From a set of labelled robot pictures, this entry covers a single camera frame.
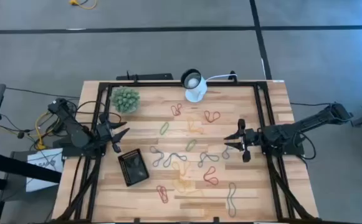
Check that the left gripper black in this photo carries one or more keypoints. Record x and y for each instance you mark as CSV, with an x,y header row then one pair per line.
x,y
104,133

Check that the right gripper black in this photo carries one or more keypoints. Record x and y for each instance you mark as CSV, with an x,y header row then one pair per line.
x,y
254,137

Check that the teal rubber band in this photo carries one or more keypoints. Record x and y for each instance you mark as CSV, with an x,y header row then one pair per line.
x,y
223,154
203,157
153,150
168,160

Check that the red rubber band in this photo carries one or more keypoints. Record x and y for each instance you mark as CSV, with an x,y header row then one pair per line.
x,y
206,115
162,194
173,109
205,177

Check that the green rubber band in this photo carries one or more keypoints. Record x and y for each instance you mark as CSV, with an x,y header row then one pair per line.
x,y
191,145
164,128

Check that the long yellow rubber band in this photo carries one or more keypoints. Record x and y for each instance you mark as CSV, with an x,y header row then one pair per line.
x,y
228,199

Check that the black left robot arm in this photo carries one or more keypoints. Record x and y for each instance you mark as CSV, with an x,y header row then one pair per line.
x,y
74,130

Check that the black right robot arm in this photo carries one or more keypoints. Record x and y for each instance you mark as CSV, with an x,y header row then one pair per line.
x,y
308,123

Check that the green potted plant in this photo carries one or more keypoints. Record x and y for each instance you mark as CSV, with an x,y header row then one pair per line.
x,y
124,99

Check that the black mesh basket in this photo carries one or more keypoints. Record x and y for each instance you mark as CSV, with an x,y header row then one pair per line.
x,y
134,169

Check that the black flat bar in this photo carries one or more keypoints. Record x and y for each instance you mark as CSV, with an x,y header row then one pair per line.
x,y
149,76

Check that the white desk lamp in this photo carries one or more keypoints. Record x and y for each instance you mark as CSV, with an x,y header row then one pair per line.
x,y
196,90

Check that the white paper sign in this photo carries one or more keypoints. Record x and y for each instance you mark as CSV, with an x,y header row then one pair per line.
x,y
48,157

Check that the black metal table frame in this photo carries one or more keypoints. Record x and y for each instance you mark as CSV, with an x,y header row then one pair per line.
x,y
152,84

